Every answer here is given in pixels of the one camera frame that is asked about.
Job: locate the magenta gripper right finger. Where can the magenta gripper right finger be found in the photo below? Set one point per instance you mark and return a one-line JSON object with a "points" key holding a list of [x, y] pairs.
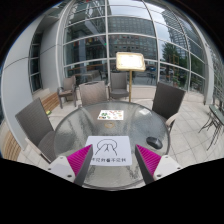
{"points": [[153, 166]]}

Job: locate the black computer mouse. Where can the black computer mouse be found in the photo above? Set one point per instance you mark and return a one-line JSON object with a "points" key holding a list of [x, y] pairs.
{"points": [[154, 142]]}

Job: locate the middle grey wicker chair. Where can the middle grey wicker chair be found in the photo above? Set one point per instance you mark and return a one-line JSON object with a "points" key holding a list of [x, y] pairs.
{"points": [[92, 92]]}

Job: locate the green side table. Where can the green side table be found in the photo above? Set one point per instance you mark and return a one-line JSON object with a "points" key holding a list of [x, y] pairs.
{"points": [[216, 119]]}

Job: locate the white paper with mouse outline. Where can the white paper with mouse outline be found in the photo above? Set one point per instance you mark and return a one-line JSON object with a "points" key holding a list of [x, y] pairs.
{"points": [[110, 150]]}

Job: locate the colourful printed card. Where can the colourful printed card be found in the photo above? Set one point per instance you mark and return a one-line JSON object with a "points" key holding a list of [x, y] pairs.
{"points": [[111, 115]]}

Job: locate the left grey wicker chair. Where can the left grey wicker chair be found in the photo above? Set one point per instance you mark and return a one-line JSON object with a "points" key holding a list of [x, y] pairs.
{"points": [[36, 125]]}

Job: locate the far left wicker chair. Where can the far left wicker chair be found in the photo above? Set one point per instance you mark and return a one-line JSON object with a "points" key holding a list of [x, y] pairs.
{"points": [[68, 89]]}

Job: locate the right grey wicker chair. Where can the right grey wicker chair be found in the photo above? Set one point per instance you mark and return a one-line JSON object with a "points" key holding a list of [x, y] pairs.
{"points": [[167, 102]]}

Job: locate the gold menu stand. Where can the gold menu stand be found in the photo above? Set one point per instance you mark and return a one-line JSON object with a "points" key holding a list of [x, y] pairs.
{"points": [[129, 61]]}

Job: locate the round glass table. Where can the round glass table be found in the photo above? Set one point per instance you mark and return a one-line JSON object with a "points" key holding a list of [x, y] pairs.
{"points": [[113, 129]]}

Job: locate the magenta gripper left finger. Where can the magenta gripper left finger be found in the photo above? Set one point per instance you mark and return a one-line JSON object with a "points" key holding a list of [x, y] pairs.
{"points": [[74, 167]]}

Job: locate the grey wicker chair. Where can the grey wicker chair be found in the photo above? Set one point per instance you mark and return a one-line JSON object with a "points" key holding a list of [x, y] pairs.
{"points": [[36, 125], [92, 92], [167, 102]]}

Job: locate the far centre wicker chair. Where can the far centre wicker chair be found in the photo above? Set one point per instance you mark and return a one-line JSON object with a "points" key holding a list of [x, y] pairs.
{"points": [[118, 85]]}

